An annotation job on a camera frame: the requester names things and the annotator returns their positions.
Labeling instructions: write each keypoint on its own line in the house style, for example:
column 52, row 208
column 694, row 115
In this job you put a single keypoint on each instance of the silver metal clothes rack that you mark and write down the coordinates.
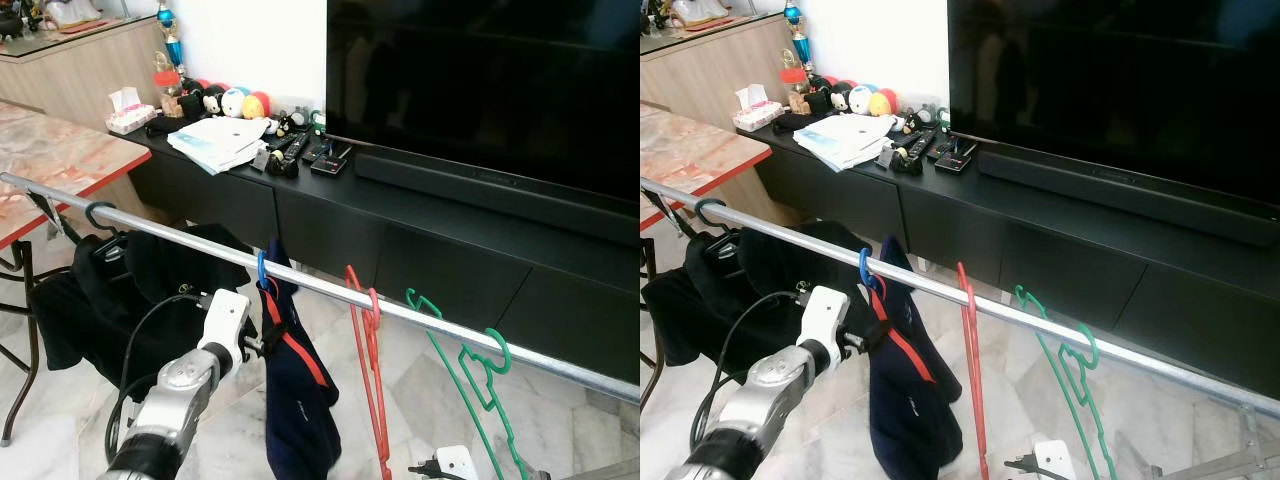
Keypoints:
column 780, row 232
column 150, row 229

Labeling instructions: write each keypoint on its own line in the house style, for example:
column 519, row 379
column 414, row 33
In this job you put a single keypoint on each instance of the dark teal plastic hanger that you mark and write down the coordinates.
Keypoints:
column 90, row 214
column 700, row 212

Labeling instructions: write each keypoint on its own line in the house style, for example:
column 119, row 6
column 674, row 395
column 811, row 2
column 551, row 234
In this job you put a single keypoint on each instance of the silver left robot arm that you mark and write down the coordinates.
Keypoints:
column 180, row 385
column 770, row 385

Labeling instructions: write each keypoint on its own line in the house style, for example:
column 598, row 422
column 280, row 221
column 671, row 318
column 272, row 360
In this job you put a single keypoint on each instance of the black television cabinet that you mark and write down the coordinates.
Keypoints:
column 450, row 270
column 1100, row 280

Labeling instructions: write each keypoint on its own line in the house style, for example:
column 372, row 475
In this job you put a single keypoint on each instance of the pink marble table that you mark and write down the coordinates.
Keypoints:
column 690, row 150
column 50, row 150

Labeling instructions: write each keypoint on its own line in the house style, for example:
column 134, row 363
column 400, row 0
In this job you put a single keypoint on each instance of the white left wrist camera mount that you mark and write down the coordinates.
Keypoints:
column 828, row 315
column 228, row 315

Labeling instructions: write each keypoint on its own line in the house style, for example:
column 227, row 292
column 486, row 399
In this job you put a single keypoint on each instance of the black flat television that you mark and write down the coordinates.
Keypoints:
column 1100, row 80
column 480, row 80

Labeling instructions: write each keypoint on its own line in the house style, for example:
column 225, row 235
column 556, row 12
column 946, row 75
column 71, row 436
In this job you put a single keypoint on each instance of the red lidded jar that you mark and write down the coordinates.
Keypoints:
column 794, row 75
column 168, row 78

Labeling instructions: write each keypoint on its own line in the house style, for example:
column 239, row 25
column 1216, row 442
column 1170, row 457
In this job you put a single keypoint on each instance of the black soundbar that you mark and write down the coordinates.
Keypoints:
column 1100, row 190
column 480, row 190

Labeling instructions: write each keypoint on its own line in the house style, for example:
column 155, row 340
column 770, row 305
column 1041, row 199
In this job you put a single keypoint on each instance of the light wooden cabinet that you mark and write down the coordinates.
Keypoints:
column 80, row 80
column 700, row 80

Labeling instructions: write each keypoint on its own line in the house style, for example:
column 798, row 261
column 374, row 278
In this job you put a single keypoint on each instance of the black pouch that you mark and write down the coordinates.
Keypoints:
column 792, row 124
column 168, row 127

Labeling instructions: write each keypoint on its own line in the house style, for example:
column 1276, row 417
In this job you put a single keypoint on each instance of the blue plastic hanger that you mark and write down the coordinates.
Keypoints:
column 261, row 272
column 863, row 270

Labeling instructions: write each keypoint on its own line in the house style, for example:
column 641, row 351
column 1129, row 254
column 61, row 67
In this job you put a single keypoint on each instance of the pink tissue box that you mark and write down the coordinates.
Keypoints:
column 757, row 118
column 130, row 120

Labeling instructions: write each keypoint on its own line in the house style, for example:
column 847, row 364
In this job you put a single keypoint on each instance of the small black white plush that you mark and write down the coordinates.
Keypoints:
column 916, row 119
column 289, row 122

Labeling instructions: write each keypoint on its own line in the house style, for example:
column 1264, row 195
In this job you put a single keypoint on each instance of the white paper stack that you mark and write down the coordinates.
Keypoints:
column 840, row 140
column 215, row 140

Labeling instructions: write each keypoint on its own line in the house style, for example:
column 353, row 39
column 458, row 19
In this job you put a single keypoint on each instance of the green plastic hanger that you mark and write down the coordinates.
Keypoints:
column 1094, row 345
column 506, row 352

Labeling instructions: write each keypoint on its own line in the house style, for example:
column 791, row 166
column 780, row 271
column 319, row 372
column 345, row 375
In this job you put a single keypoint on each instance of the yellow red round plush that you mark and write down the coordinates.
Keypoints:
column 256, row 106
column 882, row 103

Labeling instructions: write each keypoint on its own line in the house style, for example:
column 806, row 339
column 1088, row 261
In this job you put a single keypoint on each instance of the blue gold trophy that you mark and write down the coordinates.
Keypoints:
column 172, row 45
column 797, row 40

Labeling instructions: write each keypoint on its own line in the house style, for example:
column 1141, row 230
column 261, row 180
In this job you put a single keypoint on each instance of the navy garment with red trim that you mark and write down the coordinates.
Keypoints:
column 300, row 410
column 905, row 410

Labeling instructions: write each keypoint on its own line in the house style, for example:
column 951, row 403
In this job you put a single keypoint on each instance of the small black box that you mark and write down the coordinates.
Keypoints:
column 330, row 162
column 956, row 158

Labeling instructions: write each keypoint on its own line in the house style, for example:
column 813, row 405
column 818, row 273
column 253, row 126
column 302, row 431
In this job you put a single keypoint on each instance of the red plastic hanger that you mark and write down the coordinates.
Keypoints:
column 374, row 312
column 970, row 340

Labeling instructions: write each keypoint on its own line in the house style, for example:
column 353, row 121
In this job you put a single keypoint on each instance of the white blue round plush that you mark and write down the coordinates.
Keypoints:
column 860, row 100
column 234, row 103

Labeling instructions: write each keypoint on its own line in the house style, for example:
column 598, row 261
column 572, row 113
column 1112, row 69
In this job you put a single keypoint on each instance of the black mouse plush toy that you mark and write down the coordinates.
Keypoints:
column 830, row 100
column 205, row 103

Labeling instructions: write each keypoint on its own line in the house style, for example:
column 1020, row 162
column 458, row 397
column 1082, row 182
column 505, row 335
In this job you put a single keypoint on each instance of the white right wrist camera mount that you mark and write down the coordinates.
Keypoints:
column 458, row 463
column 1055, row 462

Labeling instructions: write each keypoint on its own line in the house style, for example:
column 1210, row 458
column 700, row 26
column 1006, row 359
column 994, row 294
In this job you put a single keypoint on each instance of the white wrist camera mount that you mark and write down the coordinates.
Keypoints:
column 1055, row 462
column 228, row 315
column 828, row 315
column 458, row 463

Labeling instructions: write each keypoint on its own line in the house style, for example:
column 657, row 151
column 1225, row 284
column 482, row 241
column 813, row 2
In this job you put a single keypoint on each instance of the black remote control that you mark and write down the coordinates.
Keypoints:
column 298, row 148
column 922, row 144

